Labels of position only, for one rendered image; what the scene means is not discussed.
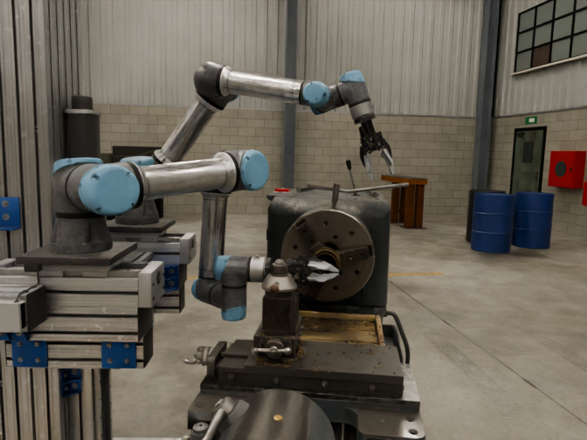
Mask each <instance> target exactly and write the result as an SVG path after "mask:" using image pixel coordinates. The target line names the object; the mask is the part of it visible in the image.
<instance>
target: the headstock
mask: <svg viewBox="0 0 587 440"><path fill-rule="evenodd" d="M290 190H292V191H293V192H291V193H277V194H285V195H279V196H276V197H274V199H273V200H272V202H271V204H270V205H269V207H268V217H267V229H266V240H267V250H266V258H272V259H273V263H274V262H275V261H276V260H277V259H281V258H280V252H281V246H282V242H283V239H284V237H285V235H286V233H287V231H288V230H289V228H290V227H291V226H292V225H293V224H294V222H295V221H296V220H297V219H298V218H299V217H300V216H302V215H303V214H304V213H306V212H308V211H309V210H312V209H315V208H318V207H322V206H332V202H331V199H332V192H333V191H330V190H323V189H311V190H307V191H302V192H297V191H296V189H290ZM376 193H377V194H378V196H377V197H374V198H375V199H369V198H372V197H373V196H372V195H370V194H369V193H368V192H366V191H364V192H357V194H358V195H359V196H352V195H353V194H354V193H342V192H339V196H338V202H337V203H336V207H339V208H343V209H345V210H348V211H350V212H352V213H354V214H355V215H357V216H358V217H359V218H360V219H361V220H362V221H363V222H364V223H365V225H366V226H367V228H368V230H369V233H370V235H371V236H372V241H373V245H374V250H375V264H374V268H375V269H374V268H373V271H372V273H371V275H370V277H369V280H368V282H367V283H366V284H365V286H364V287H363V288H362V289H361V290H360V291H359V292H357V293H356V294H354V295H353V296H351V297H349V298H347V299H343V300H340V301H335V302H322V301H318V300H316V299H315V298H313V297H310V296H308V295H305V296H304V295H303V294H301V293H300V292H299V303H311V304H326V305H341V306H371V307H383V306H386V305H387V296H388V272H389V250H390V205H389V204H388V203H387V201H386V200H385V199H384V197H383V196H382V194H381V193H380V192H379V191H376ZM362 198H363V199H362ZM364 198H367V199H366V200H364ZM354 199H357V200H354ZM283 224H284V225H283ZM289 226H290V227H289ZM380 231H381V232H380ZM377 246H378V247H377ZM294 291H295V292H298V291H297V290H296V289H295V290H294Z"/></svg>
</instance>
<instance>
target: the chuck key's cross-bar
mask: <svg viewBox="0 0 587 440"><path fill-rule="evenodd" d="M407 186H409V183H408V182H406V183H399V184H391V185H384V186H377V187H370V188H363V189H339V190H338V191H339V192H342V193H357V192H364V191H371V190H379V189H392V188H400V187H407ZM307 188H311V189H323V190H330V191H333V188H330V187H324V186H318V185H312V184H308V185H307Z"/></svg>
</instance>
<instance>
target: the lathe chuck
mask: <svg viewBox="0 0 587 440"><path fill-rule="evenodd" d="M331 208H332V207H322V208H318V209H314V210H310V211H309V212H307V213H305V214H304V215H302V216H301V217H299V218H298V219H297V220H296V221H295V222H294V223H293V225H292V226H291V227H290V228H289V230H288V231H287V233H286V235H285V237H284V239H283V242H282V246H281V252H280V258H281V259H282V260H284V259H289V258H292V257H295V258H298V257H299V255H302V256H304V255H311V256H313V254H312V252H311V251H310V250H309V248H308V246H307V245H306V244H305V242H304V241H305V240H304V239H303V238H302V236H301V235H300V234H299V232H298V231H297V229H298V228H297V227H296V225H295V224H296V223H298V222H299V221H300V220H301V219H302V218H303V217H304V218H305V219H306V221H307V222H308V224H309V225H310V226H311V227H312V229H313V230H314V231H315V233H316V234H317V235H318V236H319V238H320V239H321V240H322V242H323V243H330V244H334V245H335V246H336V247H337V248H338V249H346V248H352V247H359V246H366V245H371V246H372V253H373V257H369V259H367V260H360V261H356V262H355V263H349V264H346V265H340V268H339V274H338V275H337V276H336V277H334V278H332V279H329V280H327V281H325V282H323V285H322V287H321V289H320V292H319V294H318V296H317V299H316V300H318V301H322V302H335V301H340V300H343V299H347V298H349V297H351V296H353V295H354V294H356V293H357V292H359V291H360V290H361V289H362V288H363V287H364V286H365V284H366V283H367V282H368V280H369V277H370V275H371V273H372V271H373V268H374V264H375V250H374V245H373V241H372V238H371V235H370V233H369V230H368V229H367V227H366V226H365V224H364V223H363V222H362V221H361V220H360V219H359V218H358V217H356V216H355V215H354V214H352V213H350V212H348V211H346V210H343V209H339V208H336V209H337V210H333V209H331ZM311 272H314V270H312V269H311V268H310V267H309V266H308V267H306V273H307V274H308V276H309V275H310V273H311ZM308 287H309V285H308V286H306V285H304V286H303V288H296V290H297V291H298V292H300V293H301V294H303V295H304V296H305V295H306V292H307V289H308Z"/></svg>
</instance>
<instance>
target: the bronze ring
mask: <svg viewBox="0 0 587 440"><path fill-rule="evenodd" d="M313 256H314V257H317V258H319V259H321V258H328V259H330V260H331V261H332V263H333V266H334V267H335V268H336V269H337V270H339V268H340V265H341V259H340V256H339V254H338V253H337V252H336V251H335V250H333V249H331V248H328V247H323V248H320V249H318V250H317V251H316V252H315V253H314V254H313ZM314 271H315V272H319V273H323V272H331V271H323V270H322V269H318V270H314Z"/></svg>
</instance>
